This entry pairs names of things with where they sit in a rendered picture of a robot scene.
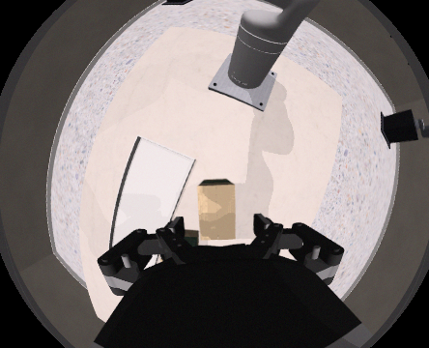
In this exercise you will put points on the brown box with dark green band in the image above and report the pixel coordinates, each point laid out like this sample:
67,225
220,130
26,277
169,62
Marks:
217,210
192,236

